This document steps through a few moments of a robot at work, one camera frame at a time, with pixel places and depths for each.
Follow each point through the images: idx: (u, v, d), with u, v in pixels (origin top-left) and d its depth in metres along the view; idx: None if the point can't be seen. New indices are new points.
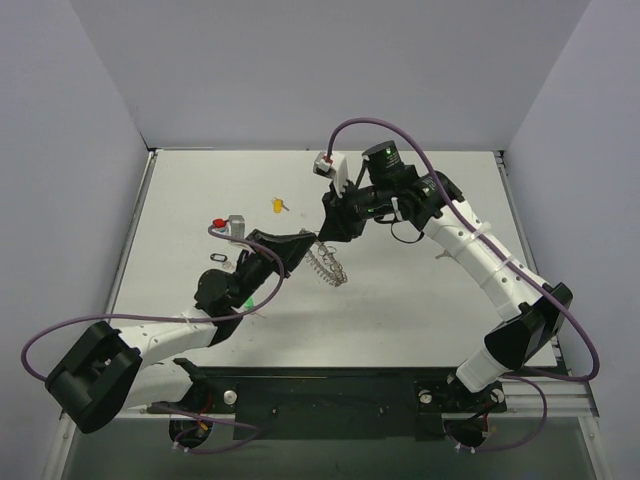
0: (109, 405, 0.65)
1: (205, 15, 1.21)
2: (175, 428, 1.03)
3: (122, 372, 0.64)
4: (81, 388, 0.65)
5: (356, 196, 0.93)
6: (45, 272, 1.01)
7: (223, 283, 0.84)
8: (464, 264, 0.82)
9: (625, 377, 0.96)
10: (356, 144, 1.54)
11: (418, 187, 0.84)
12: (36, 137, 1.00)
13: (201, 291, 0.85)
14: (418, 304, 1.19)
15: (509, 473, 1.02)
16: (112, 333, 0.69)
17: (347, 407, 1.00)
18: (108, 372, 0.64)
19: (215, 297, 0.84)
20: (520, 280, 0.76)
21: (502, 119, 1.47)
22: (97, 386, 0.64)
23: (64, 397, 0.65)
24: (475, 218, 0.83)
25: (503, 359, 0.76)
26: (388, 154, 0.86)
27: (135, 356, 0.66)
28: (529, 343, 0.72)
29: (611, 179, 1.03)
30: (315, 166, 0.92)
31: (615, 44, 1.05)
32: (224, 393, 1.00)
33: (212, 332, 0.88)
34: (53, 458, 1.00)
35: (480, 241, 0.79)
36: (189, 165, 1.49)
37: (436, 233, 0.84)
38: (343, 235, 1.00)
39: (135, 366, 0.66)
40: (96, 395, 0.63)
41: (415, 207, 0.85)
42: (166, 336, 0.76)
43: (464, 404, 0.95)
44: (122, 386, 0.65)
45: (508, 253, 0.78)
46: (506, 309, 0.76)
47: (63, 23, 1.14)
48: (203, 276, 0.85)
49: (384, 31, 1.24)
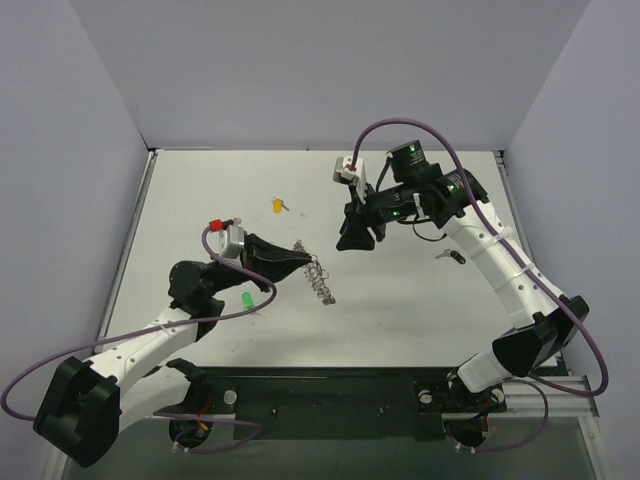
0: (100, 435, 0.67)
1: (205, 17, 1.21)
2: (175, 428, 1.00)
3: (102, 405, 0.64)
4: (69, 424, 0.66)
5: (379, 196, 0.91)
6: (45, 275, 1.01)
7: (195, 275, 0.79)
8: (481, 267, 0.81)
9: (626, 378, 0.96)
10: (356, 143, 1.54)
11: (443, 183, 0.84)
12: (35, 139, 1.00)
13: (173, 287, 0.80)
14: (418, 306, 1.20)
15: (509, 473, 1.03)
16: (83, 367, 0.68)
17: (347, 408, 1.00)
18: (88, 406, 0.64)
19: (189, 289, 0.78)
20: (537, 288, 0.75)
21: (502, 119, 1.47)
22: (83, 423, 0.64)
23: (54, 437, 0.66)
24: (498, 221, 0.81)
25: (509, 364, 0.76)
26: (413, 151, 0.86)
27: (113, 385, 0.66)
28: (539, 354, 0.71)
29: (611, 179, 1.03)
30: (338, 173, 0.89)
31: (615, 45, 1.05)
32: (224, 393, 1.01)
33: (194, 329, 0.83)
34: (54, 457, 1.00)
35: (500, 246, 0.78)
36: (189, 165, 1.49)
37: (455, 232, 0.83)
38: (364, 242, 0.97)
39: (114, 396, 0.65)
40: (84, 431, 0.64)
41: (437, 203, 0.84)
42: (143, 353, 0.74)
43: (464, 404, 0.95)
44: (105, 416, 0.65)
45: (527, 260, 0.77)
46: (519, 317, 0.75)
47: (63, 24, 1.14)
48: (174, 270, 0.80)
49: (385, 32, 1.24)
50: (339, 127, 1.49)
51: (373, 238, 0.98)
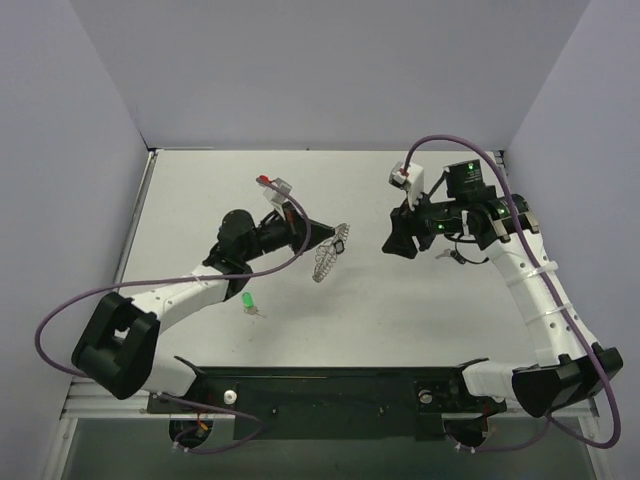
0: (137, 370, 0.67)
1: (206, 18, 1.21)
2: (175, 428, 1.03)
3: (143, 337, 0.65)
4: (106, 358, 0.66)
5: (431, 209, 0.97)
6: (44, 274, 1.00)
7: (247, 221, 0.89)
8: (516, 297, 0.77)
9: (627, 377, 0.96)
10: (356, 143, 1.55)
11: (493, 206, 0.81)
12: (36, 138, 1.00)
13: (222, 230, 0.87)
14: (419, 305, 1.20)
15: (511, 473, 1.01)
16: (124, 301, 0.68)
17: (348, 408, 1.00)
18: (129, 338, 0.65)
19: (241, 230, 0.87)
20: (570, 331, 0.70)
21: (502, 120, 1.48)
22: (124, 354, 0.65)
23: (92, 370, 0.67)
24: (544, 254, 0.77)
25: (525, 401, 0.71)
26: (470, 170, 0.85)
27: (154, 319, 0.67)
28: (558, 397, 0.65)
29: (611, 178, 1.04)
30: (391, 176, 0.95)
31: (615, 46, 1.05)
32: (224, 393, 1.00)
33: (226, 285, 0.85)
34: (53, 457, 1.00)
35: (540, 279, 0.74)
36: (190, 165, 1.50)
37: (497, 257, 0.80)
38: (407, 246, 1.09)
39: (155, 329, 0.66)
40: (123, 364, 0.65)
41: (483, 226, 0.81)
42: (180, 297, 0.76)
43: (464, 404, 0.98)
44: (145, 350, 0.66)
45: (566, 300, 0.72)
46: (545, 357, 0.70)
47: (63, 23, 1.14)
48: (227, 217, 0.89)
49: (386, 34, 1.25)
50: (339, 127, 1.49)
51: (415, 247, 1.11)
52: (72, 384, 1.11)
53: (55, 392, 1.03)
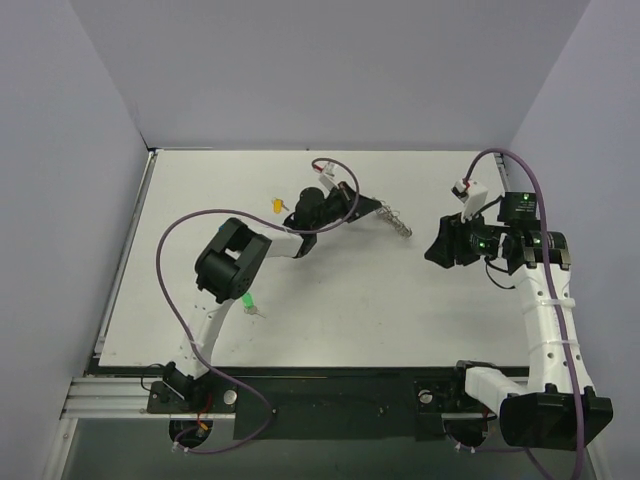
0: (246, 277, 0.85)
1: (206, 19, 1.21)
2: (175, 428, 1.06)
3: (259, 249, 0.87)
4: (226, 263, 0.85)
5: (479, 230, 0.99)
6: (45, 275, 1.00)
7: (319, 196, 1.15)
8: (527, 323, 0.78)
9: (626, 376, 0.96)
10: (356, 143, 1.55)
11: (530, 233, 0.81)
12: (36, 137, 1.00)
13: (301, 202, 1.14)
14: (419, 306, 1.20)
15: (510, 473, 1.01)
16: (242, 226, 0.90)
17: (348, 407, 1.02)
18: (249, 248, 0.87)
19: (315, 203, 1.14)
20: (566, 366, 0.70)
21: (502, 120, 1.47)
22: (245, 259, 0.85)
23: (211, 271, 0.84)
24: (566, 290, 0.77)
25: (504, 424, 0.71)
26: (525, 201, 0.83)
27: (265, 239, 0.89)
28: (539, 425, 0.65)
29: (611, 178, 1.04)
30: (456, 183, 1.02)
31: (615, 46, 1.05)
32: (224, 393, 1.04)
33: (297, 243, 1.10)
34: (53, 457, 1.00)
35: (553, 310, 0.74)
36: (189, 165, 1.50)
37: (519, 282, 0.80)
38: (444, 257, 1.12)
39: (266, 246, 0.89)
40: (242, 266, 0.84)
41: (515, 250, 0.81)
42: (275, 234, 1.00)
43: (464, 404, 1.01)
44: (257, 260, 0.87)
45: (574, 339, 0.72)
46: (535, 383, 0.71)
47: (63, 23, 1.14)
48: (304, 192, 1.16)
49: (385, 35, 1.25)
50: (339, 127, 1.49)
51: (452, 261, 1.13)
52: (72, 384, 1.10)
53: (55, 391, 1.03)
